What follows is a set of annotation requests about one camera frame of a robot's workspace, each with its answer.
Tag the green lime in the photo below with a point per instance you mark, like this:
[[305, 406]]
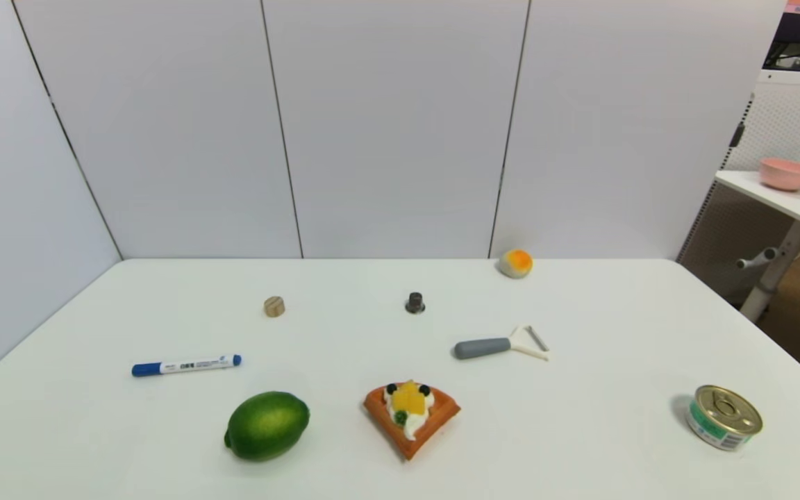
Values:
[[267, 425]]

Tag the white pegboard panel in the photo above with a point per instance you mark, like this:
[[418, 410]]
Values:
[[789, 118]]

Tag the gold-lid tin can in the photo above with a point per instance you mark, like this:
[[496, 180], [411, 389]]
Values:
[[726, 413]]

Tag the toy waffle slice with fruit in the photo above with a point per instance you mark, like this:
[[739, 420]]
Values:
[[436, 417]]

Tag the pink bowl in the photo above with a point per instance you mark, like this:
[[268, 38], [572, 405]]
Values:
[[787, 176]]

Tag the white side desk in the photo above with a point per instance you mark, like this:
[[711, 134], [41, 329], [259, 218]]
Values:
[[789, 202]]

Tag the small wooden cylinder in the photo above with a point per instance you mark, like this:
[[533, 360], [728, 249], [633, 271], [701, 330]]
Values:
[[274, 307]]

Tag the orange and white toy bun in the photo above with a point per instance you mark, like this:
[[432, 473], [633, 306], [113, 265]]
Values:
[[515, 264]]

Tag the black pegboard clip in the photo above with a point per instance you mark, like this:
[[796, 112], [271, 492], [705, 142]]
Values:
[[739, 134]]

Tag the blue whiteboard marker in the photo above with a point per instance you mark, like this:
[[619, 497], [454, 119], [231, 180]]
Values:
[[185, 364]]

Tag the small dark metal knob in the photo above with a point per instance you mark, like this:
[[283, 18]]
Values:
[[414, 304]]

